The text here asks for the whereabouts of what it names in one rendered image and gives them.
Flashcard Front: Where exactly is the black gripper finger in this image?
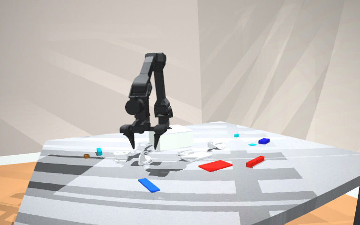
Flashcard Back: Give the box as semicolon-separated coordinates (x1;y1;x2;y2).
123;132;135;149
154;134;162;150

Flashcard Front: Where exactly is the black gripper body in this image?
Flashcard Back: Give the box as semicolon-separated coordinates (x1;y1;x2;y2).
120;112;167;134

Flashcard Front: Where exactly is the red rectangular bar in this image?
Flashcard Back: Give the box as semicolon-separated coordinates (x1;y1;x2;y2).
246;156;264;167

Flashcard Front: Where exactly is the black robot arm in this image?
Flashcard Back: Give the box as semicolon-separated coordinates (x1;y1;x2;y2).
125;53;173;134

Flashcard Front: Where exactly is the cyan rectangular block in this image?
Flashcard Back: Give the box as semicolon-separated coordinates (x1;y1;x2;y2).
97;148;103;156

